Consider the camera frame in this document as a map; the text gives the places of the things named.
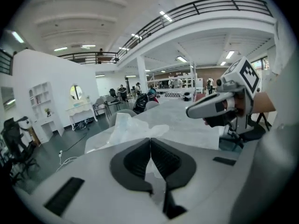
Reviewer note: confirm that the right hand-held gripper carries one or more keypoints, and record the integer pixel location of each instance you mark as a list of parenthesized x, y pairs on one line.
[(201, 107)]

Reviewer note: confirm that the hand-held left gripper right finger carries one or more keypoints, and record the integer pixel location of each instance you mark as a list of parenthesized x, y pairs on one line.
[(184, 169)]

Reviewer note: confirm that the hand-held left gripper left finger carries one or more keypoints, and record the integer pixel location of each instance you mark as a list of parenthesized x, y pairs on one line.
[(119, 165)]

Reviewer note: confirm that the clear plastic bag item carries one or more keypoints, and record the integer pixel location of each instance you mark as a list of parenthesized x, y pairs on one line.
[(130, 129)]

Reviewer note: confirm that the person's right hand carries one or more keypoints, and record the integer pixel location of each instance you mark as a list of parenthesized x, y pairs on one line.
[(239, 104)]

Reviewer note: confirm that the grey upholstered chair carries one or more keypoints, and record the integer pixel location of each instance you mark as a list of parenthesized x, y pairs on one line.
[(119, 116), (151, 105)]

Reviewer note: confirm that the brown wooden table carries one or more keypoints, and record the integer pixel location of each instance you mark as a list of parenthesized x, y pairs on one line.
[(265, 102)]

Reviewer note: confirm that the black stroller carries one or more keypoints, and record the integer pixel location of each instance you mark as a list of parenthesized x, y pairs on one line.
[(140, 102)]

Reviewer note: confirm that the white vanity table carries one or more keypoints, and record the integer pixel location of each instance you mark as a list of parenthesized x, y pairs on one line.
[(80, 111)]

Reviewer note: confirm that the ceiling tube light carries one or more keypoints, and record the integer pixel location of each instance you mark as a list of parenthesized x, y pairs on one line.
[(18, 37), (230, 54), (182, 59), (166, 16)]

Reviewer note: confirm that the small potted plant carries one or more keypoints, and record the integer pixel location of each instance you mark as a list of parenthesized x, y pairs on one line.
[(48, 112)]

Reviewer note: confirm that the white shelf cabinet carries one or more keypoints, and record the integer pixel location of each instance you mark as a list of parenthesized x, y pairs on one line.
[(43, 111)]

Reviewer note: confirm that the black mesh office chair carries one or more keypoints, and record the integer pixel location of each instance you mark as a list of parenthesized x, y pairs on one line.
[(14, 146)]

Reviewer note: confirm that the black balcony railing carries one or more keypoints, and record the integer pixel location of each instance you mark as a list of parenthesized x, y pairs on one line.
[(177, 13)]

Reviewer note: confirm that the white frame structure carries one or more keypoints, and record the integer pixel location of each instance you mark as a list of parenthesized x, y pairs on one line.
[(172, 87)]

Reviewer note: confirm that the oval wall mirror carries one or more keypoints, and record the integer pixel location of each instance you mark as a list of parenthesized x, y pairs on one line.
[(76, 92)]

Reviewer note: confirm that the rectangular wall mirror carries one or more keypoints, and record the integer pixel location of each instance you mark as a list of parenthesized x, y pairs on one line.
[(7, 99)]

